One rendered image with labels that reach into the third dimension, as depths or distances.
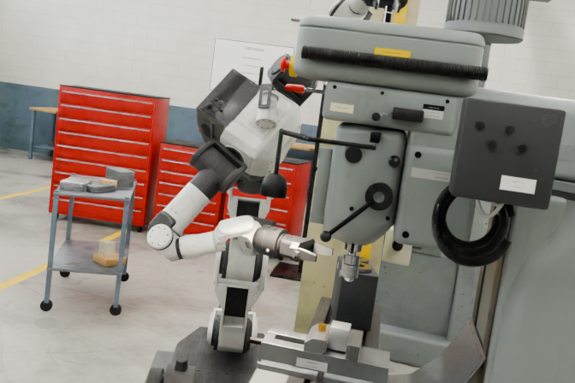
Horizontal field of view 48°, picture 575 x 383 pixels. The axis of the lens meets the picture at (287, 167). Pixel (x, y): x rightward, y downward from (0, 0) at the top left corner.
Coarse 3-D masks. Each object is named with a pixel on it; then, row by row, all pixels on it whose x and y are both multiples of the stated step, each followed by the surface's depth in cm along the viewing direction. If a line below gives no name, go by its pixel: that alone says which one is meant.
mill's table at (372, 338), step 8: (320, 304) 231; (328, 304) 233; (320, 312) 223; (328, 312) 225; (376, 312) 231; (312, 320) 214; (320, 320) 215; (328, 320) 223; (376, 320) 223; (352, 328) 211; (376, 328) 214; (368, 336) 206; (376, 336) 207; (368, 344) 200; (376, 344) 201; (288, 376) 170
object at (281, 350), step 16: (272, 336) 178; (288, 336) 179; (304, 336) 180; (352, 336) 174; (272, 352) 172; (288, 352) 171; (304, 352) 170; (336, 352) 172; (352, 352) 168; (368, 352) 175; (384, 352) 177; (272, 368) 171; (288, 368) 171; (304, 368) 170; (320, 368) 170; (336, 368) 169; (352, 368) 168; (368, 368) 167; (384, 368) 166
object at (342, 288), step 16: (336, 272) 227; (368, 272) 211; (336, 288) 220; (352, 288) 210; (368, 288) 210; (336, 304) 213; (352, 304) 210; (368, 304) 210; (336, 320) 211; (352, 320) 211; (368, 320) 211
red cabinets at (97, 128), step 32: (64, 96) 671; (96, 96) 667; (128, 96) 666; (64, 128) 675; (96, 128) 672; (128, 128) 668; (160, 128) 692; (64, 160) 677; (96, 160) 675; (128, 160) 672; (160, 160) 671; (288, 160) 653; (160, 192) 673; (288, 192) 634; (192, 224) 669; (288, 224) 637
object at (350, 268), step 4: (344, 256) 176; (344, 260) 176; (348, 260) 175; (352, 260) 175; (356, 260) 175; (344, 264) 176; (348, 264) 175; (352, 264) 175; (356, 264) 175; (344, 268) 176; (348, 268) 175; (352, 268) 175; (356, 268) 176; (344, 272) 176; (348, 272) 175; (352, 272) 175; (356, 272) 176; (344, 276) 176; (348, 276) 176; (352, 276) 176; (356, 276) 176
